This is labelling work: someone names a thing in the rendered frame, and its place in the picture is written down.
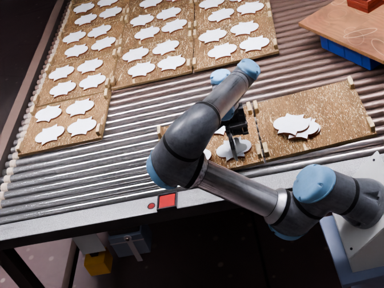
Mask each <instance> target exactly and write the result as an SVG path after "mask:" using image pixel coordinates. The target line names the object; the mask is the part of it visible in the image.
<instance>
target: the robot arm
mask: <svg viewBox="0 0 384 288"><path fill-rule="evenodd" d="M260 73H261V70H260V67H259V66H258V65H257V64H256V63H255V62H254V61H252V60H251V59H248V58H244V59H242V60H241V61H240V63H239V64H237V67H236V68H235V69H234V70H233V71H232V72H230V71H229V70H227V69H218V70H216V71H214V72H212V74H211V76H210V80H211V85H212V88H213V90H212V92H211V93H210V94H209V95H208V96H207V97H206V98H205V99H204V100H203V101H200V102H196V103H195V104H193V105H192V107H190V108H189V109H188V110H186V111H185V112H184V113H183V114H182V115H181V116H180V117H178V118H177V119H176V120H175V121H174V122H173V123H172V124H171V125H170V126H169V127H168V129H167V130H166V132H165V133H164V135H163V136H162V138H161V139H160V140H159V142H158V143H157V145H156V147H155V148H154V149H152V151H151V153H150V155H149V157H148V159H147V161H146V170H147V173H148V175H149V176H150V178H151V179H152V181H153V182H154V183H155V184H156V185H158V186H159V187H161V188H163V189H167V190H171V189H174V188H176V187H178V186H180V187H183V188H186V189H190V188H192V187H197V188H199V189H201V190H204V191H206V192H208V193H210V194H213V195H215V196H218V197H220V198H222V199H225V200H227V201H229V202H231V203H234V204H236V205H238V206H240V207H243V208H245V209H248V210H250V211H252V212H254V213H257V214H259V215H261V216H263V217H264V219H265V222H266V223H267V224H268V226H269V228H270V230H271V231H274V232H275V233H274V234H275V235H276V236H278V237H280V238H282V239H284V240H288V241H293V240H296V239H299V238H300V237H301V236H303V235H305V234H306V233H307V232H308V231H309V230H310V229H311V228H312V227H313V226H314V225H315V224H316V223H318V222H319V221H320V220H321V219H322V218H323V217H324V216H325V215H326V214H328V213H329V212H332V213H335V214H338V215H340V216H342V217H343V218H344V219H345V220H346V221H348V223H349V224H351V225H352V226H354V227H357V228H359V229H369V228H371V227H373V226H374V225H375V224H376V223H377V222H378V221H379V220H380V219H381V217H382V216H383V213H384V185H383V184H381V183H380V182H379V181H376V180H374V179H371V178H353V177H350V176H348V175H345V174H342V173H340V172H337V171H335V170H332V169H331V168H329V167H327V166H321V165H317V164H313V165H308V166H306V167H305V168H303V169H302V170H301V171H300V172H299V173H298V175H297V176H296V178H297V179H296V180H295V181H294V183H293V191H288V190H286V189H284V188H278V189H276V190H274V189H272V188H269V187H267V186H265V185H263V184H261V183H258V182H256V181H254V180H252V179H250V178H247V177H245V176H243V175H240V174H238V173H236V172H234V171H232V170H229V169H227V168H225V167H223V166H221V165H218V164H216V163H214V162H212V161H210V160H208V159H206V156H205V153H204V150H205V148H206V147H207V145H208V143H209V142H210V140H211V138H212V136H213V135H214V133H215V132H216V131H217V130H219V129H220V128H221V127H222V126H224V127H225V130H226V134H227V137H228V138H229V143H230V147H231V151H232V154H233V158H234V159H235V160H236V161H238V157H237V154H239V153H241V152H243V151H245V150H246V149H247V145H246V144H244V143H240V141H239V138H238V137H234V138H233V136H235V135H242V134H243V135H247V134H249V131H248V123H247V120H246V114H245V112H244V110H243V105H242V103H239V101H240V100H241V98H242V97H243V96H244V94H245V93H246V92H247V91H248V89H249V88H250V86H251V85H252V84H253V83H254V81H255V80H257V78H258V76H259V75H260ZM234 140H235V144H234Z"/></svg>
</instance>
